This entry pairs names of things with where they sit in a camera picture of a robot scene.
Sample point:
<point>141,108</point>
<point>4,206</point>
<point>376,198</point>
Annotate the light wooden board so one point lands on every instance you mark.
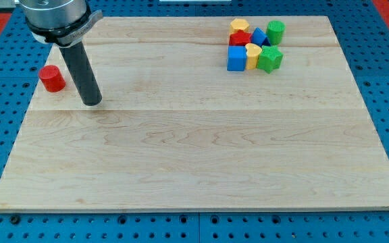
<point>177,132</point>

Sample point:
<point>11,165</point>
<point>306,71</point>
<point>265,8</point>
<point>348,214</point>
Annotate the green cylinder block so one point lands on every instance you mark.
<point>275,31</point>

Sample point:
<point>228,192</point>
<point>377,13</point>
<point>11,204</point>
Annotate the blue cube block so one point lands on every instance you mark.
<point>237,58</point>

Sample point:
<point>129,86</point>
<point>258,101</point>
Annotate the blue perforated metal base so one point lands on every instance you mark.
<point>362,29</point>

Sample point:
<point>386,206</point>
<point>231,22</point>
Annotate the yellow heart block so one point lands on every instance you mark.
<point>252,51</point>

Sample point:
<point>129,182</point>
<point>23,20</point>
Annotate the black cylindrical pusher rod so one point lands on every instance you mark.
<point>82,74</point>

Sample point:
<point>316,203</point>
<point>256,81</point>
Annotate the blue triangular block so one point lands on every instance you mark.
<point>260,38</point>

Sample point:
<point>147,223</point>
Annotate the green star block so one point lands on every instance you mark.
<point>269,59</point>

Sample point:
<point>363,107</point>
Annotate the yellow hexagon block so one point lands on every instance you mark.
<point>239,24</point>

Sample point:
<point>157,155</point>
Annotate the red cylinder block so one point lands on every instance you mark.
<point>51,78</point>

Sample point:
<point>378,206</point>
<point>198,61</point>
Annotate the red star block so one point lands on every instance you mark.
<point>240,38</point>

